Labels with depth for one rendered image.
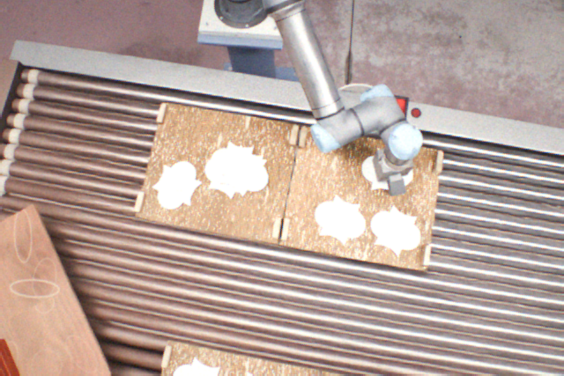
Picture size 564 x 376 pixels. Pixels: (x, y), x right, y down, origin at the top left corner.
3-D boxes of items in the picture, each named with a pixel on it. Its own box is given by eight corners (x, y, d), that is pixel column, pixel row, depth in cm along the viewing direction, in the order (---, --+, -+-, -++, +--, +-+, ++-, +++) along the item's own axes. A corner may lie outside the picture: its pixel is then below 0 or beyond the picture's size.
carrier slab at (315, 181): (301, 127, 169) (301, 125, 168) (441, 151, 167) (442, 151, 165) (279, 245, 161) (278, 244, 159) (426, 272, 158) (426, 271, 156)
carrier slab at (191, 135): (164, 104, 172) (163, 101, 171) (300, 126, 169) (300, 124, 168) (136, 217, 163) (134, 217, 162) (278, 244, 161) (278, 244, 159)
